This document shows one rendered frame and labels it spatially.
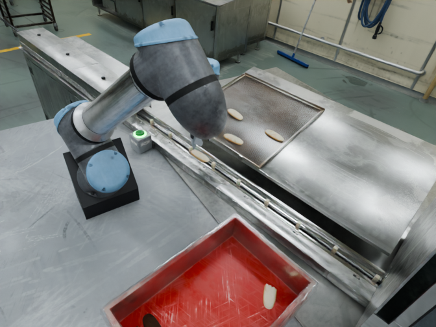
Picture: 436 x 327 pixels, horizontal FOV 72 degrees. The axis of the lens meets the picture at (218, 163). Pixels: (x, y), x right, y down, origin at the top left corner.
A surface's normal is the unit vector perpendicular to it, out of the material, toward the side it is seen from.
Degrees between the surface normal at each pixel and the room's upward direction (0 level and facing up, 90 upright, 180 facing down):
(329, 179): 10
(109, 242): 0
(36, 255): 0
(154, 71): 85
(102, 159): 54
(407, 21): 90
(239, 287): 0
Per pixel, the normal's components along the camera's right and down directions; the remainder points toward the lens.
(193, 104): 0.01, 0.40
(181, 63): 0.14, 0.09
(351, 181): -0.04, -0.67
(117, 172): 0.51, 0.02
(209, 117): 0.47, 0.60
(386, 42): -0.69, 0.43
